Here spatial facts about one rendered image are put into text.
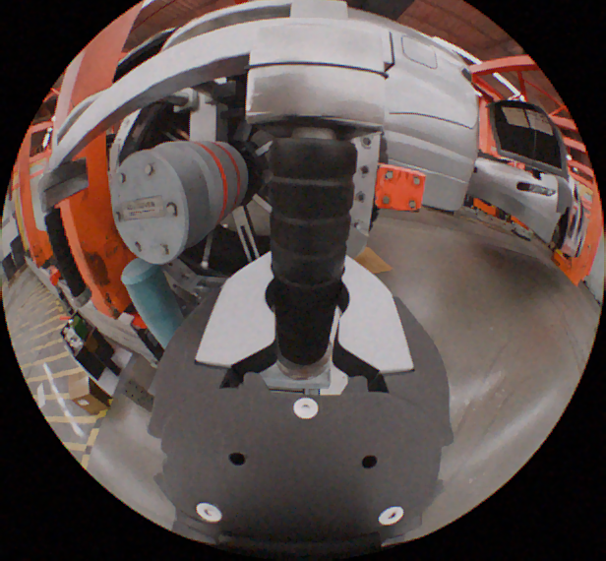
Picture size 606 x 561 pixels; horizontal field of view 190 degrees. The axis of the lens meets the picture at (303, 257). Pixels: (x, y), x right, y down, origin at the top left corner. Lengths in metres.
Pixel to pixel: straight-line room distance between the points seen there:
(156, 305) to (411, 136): 0.90
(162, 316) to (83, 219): 0.36
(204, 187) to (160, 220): 0.06
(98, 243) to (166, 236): 0.44
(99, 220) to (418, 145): 1.08
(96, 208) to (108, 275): 0.19
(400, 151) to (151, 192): 0.76
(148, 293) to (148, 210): 0.18
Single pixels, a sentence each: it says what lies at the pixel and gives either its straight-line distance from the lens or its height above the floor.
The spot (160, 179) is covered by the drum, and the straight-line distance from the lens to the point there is 0.19.
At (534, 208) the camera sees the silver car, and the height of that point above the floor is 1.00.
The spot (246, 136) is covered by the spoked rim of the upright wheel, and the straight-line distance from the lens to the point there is 0.41.
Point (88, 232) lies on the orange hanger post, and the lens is 0.61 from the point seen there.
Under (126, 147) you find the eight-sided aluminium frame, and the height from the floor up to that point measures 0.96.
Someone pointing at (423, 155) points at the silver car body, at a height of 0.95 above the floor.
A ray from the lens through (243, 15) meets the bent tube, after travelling 0.15.
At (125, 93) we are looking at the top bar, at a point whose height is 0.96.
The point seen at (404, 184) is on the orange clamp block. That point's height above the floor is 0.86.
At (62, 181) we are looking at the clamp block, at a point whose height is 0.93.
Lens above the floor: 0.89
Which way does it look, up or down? 31 degrees down
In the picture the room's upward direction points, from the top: 2 degrees clockwise
